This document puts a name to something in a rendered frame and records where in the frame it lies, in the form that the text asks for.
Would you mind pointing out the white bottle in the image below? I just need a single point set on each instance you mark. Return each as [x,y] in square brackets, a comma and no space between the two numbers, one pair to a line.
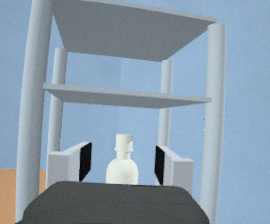
[122,170]

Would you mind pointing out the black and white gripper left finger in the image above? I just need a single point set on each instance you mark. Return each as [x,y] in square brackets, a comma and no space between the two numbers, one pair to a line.
[72,164]

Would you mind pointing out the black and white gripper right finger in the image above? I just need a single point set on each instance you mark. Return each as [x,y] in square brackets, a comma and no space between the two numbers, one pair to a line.
[172,170]

